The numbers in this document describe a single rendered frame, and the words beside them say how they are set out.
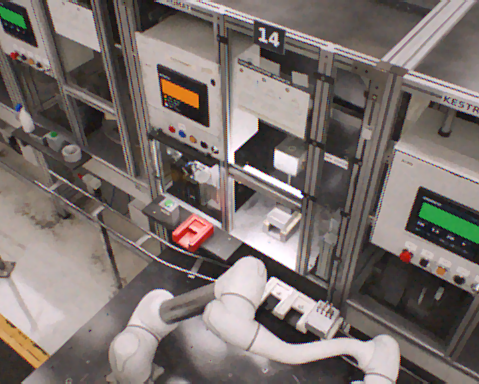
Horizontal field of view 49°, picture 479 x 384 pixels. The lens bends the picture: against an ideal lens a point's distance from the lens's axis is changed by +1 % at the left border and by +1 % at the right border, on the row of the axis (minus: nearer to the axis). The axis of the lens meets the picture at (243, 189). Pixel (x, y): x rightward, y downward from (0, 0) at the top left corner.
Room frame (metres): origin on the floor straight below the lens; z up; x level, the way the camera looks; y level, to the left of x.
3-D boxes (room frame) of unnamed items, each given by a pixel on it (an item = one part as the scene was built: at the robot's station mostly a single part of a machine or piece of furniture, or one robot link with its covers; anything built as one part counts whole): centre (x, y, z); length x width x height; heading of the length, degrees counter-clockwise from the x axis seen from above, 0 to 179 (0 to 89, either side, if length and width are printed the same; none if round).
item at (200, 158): (1.73, 0.27, 1.37); 0.36 x 0.04 x 0.04; 54
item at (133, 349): (1.03, 0.46, 0.85); 0.18 x 0.16 x 0.22; 161
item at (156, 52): (1.84, 0.19, 1.60); 0.42 x 0.29 x 0.46; 54
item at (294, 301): (1.22, -0.24, 0.84); 0.36 x 0.14 x 0.10; 54
